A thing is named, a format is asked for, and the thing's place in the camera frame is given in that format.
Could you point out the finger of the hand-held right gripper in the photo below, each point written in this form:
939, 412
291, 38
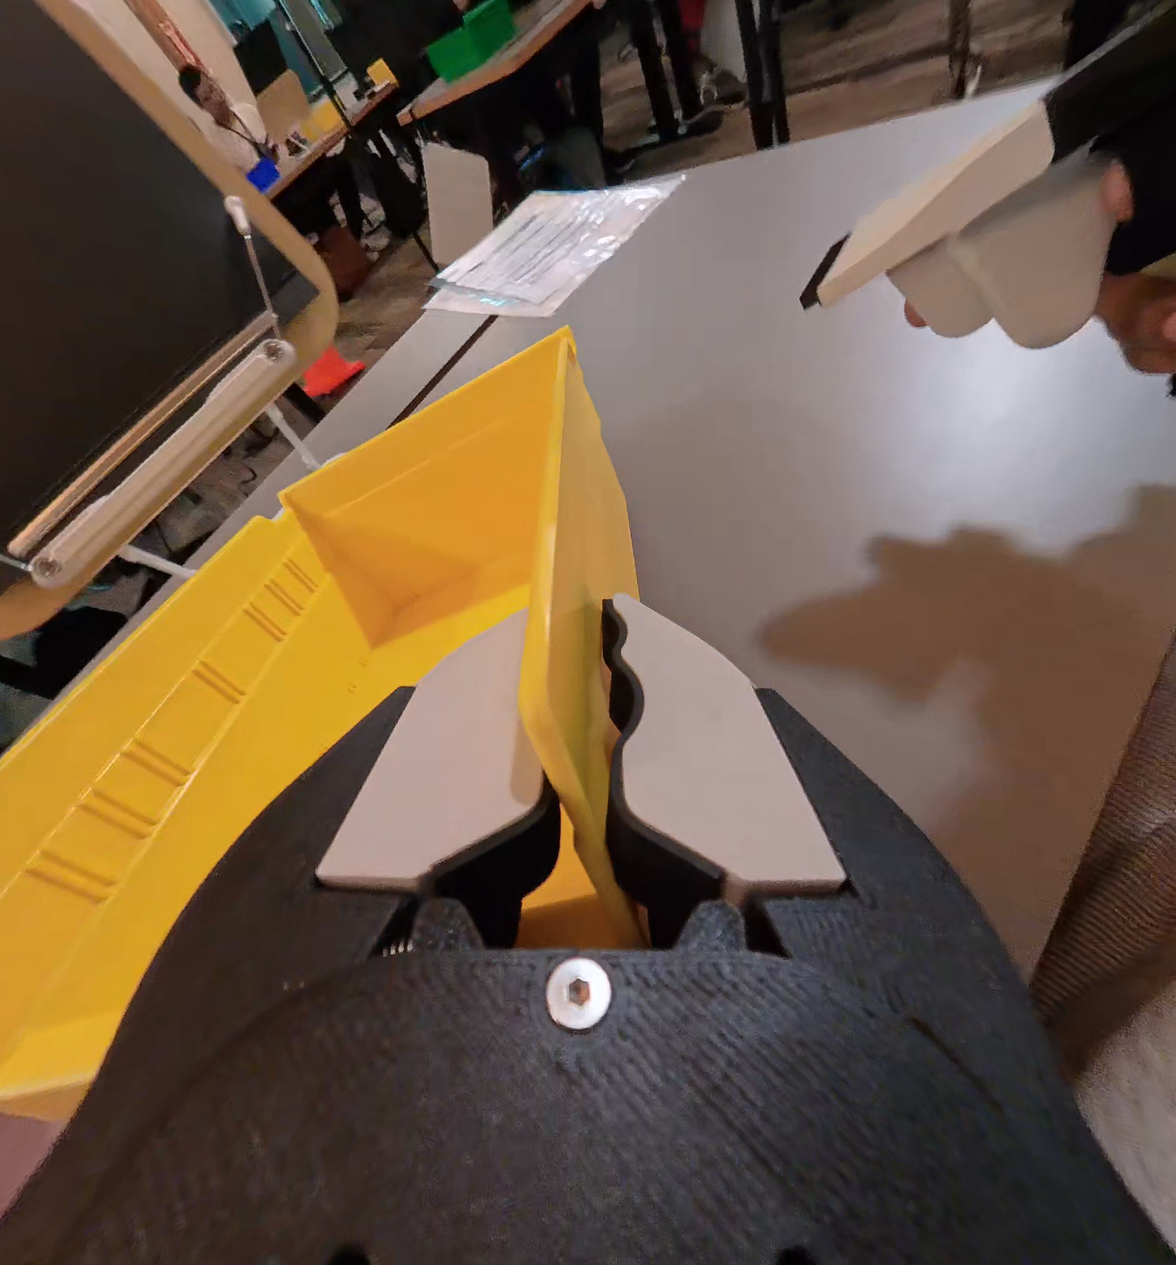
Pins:
943, 209
1022, 286

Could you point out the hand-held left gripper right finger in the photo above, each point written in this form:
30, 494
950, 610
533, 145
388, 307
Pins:
716, 772

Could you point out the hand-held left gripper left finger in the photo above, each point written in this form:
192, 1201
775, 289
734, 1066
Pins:
439, 780

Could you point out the yellow storage bin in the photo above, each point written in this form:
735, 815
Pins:
202, 790

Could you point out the grey desk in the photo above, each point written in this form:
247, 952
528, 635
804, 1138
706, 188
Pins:
794, 415

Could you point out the person's right hand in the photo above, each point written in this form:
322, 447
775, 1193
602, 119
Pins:
1170, 327

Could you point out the laminated instruction sheet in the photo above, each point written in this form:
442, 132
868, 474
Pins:
547, 247

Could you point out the white panel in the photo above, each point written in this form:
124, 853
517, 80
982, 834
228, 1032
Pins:
459, 209

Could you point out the green storage bin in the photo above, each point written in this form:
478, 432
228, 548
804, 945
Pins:
473, 45

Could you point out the blue storage bin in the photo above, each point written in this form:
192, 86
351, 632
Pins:
263, 177

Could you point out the black screen in wooden frame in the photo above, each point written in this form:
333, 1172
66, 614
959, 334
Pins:
73, 247

